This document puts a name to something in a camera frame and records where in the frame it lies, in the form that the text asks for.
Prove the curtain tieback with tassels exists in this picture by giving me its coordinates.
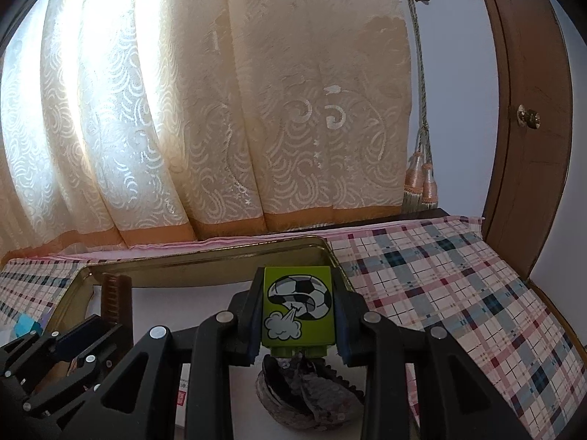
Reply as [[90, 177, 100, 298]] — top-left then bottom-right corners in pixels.
[[402, 0, 441, 214]]

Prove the green football print block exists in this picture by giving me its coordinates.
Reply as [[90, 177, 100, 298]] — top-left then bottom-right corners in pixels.
[[261, 266, 335, 359]]

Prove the patterned cloth pouch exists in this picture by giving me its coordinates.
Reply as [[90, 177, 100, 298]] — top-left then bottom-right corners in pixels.
[[256, 353, 365, 432]]

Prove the cream lace curtain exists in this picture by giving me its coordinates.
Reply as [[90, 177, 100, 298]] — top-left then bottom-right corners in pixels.
[[0, 0, 413, 262]]

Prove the brass door knob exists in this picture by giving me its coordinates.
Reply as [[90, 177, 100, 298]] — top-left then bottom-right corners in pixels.
[[517, 104, 542, 130]]

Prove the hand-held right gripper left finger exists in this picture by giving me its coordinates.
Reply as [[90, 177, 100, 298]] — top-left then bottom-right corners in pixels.
[[59, 277, 267, 440]]

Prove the brown wooden comb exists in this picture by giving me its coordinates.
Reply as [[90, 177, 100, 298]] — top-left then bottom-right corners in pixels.
[[100, 272, 135, 333]]

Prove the gold tin box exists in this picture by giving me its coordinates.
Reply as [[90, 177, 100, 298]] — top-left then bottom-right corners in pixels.
[[43, 235, 368, 440]]

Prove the plaid bed sheet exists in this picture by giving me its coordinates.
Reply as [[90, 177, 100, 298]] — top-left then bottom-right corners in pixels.
[[0, 213, 574, 440]]

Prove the brown wooden door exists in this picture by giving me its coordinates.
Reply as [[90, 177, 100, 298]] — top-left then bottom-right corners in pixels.
[[470, 0, 574, 280]]

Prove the white box with red label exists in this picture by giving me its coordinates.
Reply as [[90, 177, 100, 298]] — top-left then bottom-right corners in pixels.
[[174, 363, 196, 422]]

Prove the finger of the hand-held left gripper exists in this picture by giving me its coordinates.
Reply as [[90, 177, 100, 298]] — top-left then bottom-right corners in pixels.
[[22, 324, 134, 417], [0, 314, 113, 377]]

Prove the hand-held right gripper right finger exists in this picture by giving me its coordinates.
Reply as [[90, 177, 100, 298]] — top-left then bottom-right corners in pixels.
[[331, 268, 528, 440]]

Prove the blue toy brick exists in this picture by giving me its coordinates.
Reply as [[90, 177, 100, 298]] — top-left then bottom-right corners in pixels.
[[11, 314, 44, 337]]

